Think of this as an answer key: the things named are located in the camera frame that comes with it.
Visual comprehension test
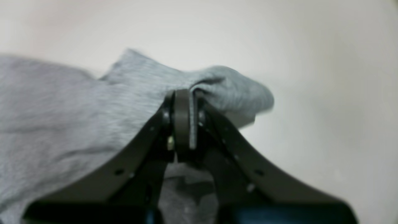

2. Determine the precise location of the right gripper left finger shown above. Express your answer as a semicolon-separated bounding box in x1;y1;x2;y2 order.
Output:
23;89;191;224

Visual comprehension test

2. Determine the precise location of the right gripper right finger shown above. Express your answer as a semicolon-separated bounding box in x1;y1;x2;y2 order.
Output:
195;93;358;224

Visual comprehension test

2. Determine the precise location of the grey T-shirt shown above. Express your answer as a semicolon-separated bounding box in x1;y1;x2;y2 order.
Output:
1;49;274;224

